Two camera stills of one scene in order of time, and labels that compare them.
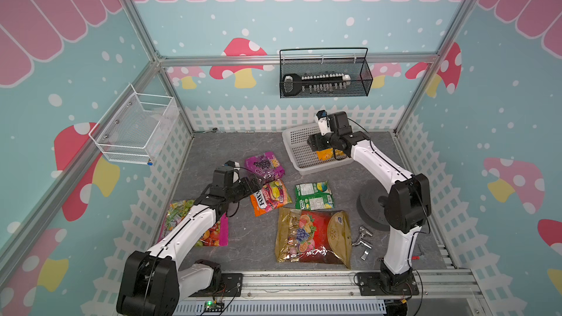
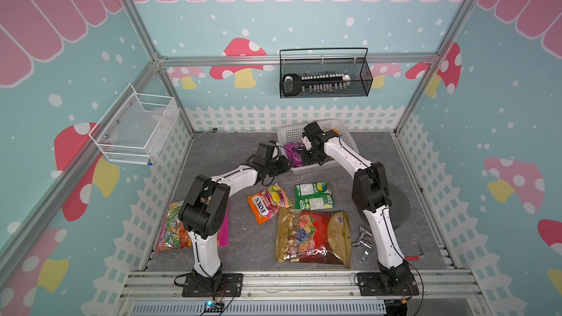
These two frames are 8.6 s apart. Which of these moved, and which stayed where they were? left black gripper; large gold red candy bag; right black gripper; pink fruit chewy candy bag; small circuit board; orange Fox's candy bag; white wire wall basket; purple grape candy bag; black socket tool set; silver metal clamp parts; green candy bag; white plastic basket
Moved: white plastic basket; orange Fox's candy bag; purple grape candy bag; left black gripper; right black gripper
Stayed: black socket tool set; white wire wall basket; silver metal clamp parts; large gold red candy bag; small circuit board; green candy bag; pink fruit chewy candy bag
